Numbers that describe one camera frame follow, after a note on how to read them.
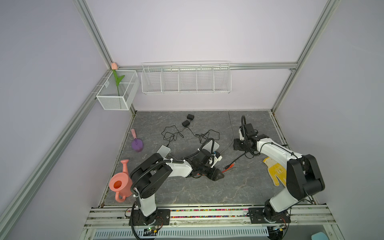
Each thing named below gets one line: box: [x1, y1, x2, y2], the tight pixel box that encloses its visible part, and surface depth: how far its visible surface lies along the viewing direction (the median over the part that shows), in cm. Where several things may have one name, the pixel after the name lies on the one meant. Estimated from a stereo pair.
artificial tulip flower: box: [111, 62, 125, 97], surface depth 92 cm
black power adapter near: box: [182, 120, 190, 128], surface depth 114 cm
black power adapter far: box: [186, 114, 195, 121], surface depth 118 cm
